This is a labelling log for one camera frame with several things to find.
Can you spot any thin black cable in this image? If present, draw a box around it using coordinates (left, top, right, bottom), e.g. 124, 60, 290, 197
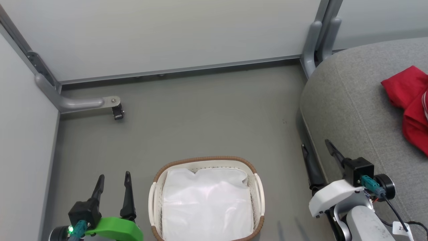
381, 219, 428, 236

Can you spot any grey fabric sofa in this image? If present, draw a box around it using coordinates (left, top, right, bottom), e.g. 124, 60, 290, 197
300, 37, 428, 241

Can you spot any left teal-plug camera cable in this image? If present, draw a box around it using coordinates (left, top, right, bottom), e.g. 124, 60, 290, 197
67, 220, 88, 241

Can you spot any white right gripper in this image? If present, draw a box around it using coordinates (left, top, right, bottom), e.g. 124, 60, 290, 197
301, 140, 396, 219

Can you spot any short grey partition foot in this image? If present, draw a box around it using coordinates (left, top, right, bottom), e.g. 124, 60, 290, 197
317, 17, 342, 62
302, 21, 323, 79

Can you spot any red shirt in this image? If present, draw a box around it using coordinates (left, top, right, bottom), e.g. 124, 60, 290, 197
381, 65, 428, 157

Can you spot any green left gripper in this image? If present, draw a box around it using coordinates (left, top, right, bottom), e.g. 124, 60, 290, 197
49, 171, 144, 241

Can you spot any white basket liner cloth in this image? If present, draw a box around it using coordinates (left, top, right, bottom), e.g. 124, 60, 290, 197
162, 167, 254, 241

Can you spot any long grey partition foot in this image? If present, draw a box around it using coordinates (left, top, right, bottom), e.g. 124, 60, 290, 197
35, 74, 121, 113

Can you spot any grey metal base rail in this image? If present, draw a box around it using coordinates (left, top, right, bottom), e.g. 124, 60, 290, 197
59, 55, 303, 85

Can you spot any grey metal partition post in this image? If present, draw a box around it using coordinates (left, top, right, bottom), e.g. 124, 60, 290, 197
0, 3, 62, 92
314, 0, 344, 62

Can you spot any teal-plug camera cable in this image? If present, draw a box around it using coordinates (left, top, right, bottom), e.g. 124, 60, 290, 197
360, 175, 410, 235
67, 220, 88, 241

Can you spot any right teal-plug camera cable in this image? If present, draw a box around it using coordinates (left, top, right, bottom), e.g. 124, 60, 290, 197
360, 175, 410, 235

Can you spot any white cable label tag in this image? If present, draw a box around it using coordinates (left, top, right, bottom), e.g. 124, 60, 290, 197
393, 221, 414, 241

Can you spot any white laundry basket brown rim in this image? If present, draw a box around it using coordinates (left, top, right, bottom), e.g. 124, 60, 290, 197
148, 156, 265, 241

